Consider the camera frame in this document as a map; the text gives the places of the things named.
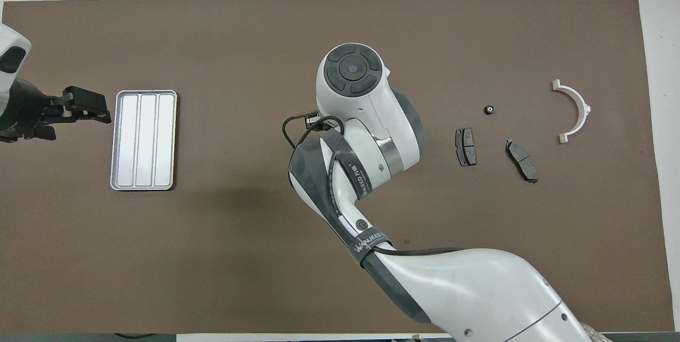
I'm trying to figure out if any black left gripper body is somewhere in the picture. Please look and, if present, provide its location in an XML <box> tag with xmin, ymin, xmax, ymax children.
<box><xmin>0</xmin><ymin>79</ymin><xmax>67</xmax><ymax>143</ymax></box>

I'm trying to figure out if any silver metal tray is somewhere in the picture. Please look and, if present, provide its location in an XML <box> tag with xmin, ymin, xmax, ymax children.
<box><xmin>110</xmin><ymin>90</ymin><xmax>178</xmax><ymax>191</ymax></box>

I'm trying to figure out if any brown table mat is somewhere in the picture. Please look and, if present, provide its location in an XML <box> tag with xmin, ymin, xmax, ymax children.
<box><xmin>0</xmin><ymin>0</ymin><xmax>676</xmax><ymax>335</ymax></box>

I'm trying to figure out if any rectangular dark grey brake pad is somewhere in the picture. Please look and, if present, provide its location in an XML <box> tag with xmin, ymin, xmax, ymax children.
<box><xmin>455</xmin><ymin>127</ymin><xmax>477</xmax><ymax>167</ymax></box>

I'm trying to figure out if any curved dark grey brake pad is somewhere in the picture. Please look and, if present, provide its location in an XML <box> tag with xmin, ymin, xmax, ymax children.
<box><xmin>505</xmin><ymin>139</ymin><xmax>539</xmax><ymax>184</ymax></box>

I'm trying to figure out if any white semicircular bracket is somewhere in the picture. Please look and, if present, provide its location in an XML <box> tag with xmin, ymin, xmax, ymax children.
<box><xmin>551</xmin><ymin>79</ymin><xmax>592</xmax><ymax>144</ymax></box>

